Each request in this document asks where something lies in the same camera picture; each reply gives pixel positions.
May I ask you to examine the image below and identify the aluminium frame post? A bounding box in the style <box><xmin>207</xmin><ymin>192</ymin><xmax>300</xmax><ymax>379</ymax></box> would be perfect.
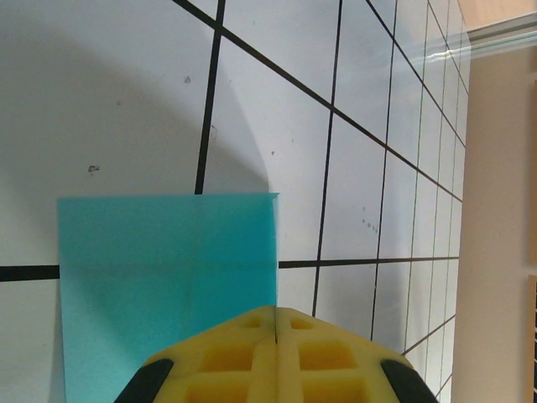
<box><xmin>467</xmin><ymin>11</ymin><xmax>537</xmax><ymax>54</ymax></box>

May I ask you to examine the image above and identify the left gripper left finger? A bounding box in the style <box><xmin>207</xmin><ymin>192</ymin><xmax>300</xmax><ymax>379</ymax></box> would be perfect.
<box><xmin>112</xmin><ymin>306</ymin><xmax>277</xmax><ymax>403</ymax></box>

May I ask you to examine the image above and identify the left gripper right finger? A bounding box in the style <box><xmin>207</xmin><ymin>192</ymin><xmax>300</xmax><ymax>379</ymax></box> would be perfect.
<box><xmin>276</xmin><ymin>306</ymin><xmax>440</xmax><ymax>403</ymax></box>

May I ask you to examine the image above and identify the light blue cloth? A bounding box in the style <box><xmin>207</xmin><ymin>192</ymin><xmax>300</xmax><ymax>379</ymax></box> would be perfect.
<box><xmin>56</xmin><ymin>191</ymin><xmax>281</xmax><ymax>403</ymax></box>

